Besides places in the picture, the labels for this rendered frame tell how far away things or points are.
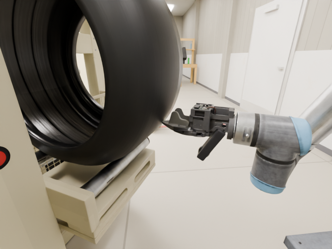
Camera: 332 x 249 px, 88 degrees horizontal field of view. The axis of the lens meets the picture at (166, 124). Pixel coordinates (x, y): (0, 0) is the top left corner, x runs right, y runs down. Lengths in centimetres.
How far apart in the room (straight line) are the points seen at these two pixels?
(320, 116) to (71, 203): 64
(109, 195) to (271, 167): 44
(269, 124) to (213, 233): 119
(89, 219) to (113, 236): 109
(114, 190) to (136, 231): 101
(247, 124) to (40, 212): 52
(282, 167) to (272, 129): 11
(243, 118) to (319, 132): 22
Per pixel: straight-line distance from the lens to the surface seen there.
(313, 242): 92
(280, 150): 50
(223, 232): 157
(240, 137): 47
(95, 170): 76
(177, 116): 50
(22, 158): 44
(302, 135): 49
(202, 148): 52
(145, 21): 38
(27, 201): 48
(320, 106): 59
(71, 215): 49
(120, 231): 155
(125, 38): 36
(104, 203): 52
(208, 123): 47
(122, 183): 57
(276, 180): 55
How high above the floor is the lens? 122
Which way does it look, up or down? 22 degrees down
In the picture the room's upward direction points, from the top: straight up
